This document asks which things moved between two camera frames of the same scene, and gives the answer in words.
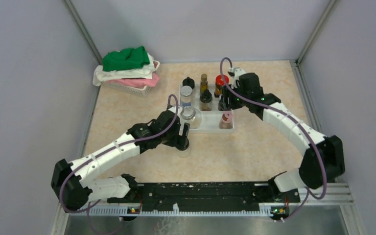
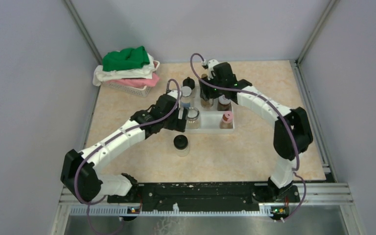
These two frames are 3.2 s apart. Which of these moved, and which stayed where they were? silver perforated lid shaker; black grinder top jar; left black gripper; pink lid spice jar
Moved: left black gripper
Stayed: silver perforated lid shaker; black grinder top jar; pink lid spice jar
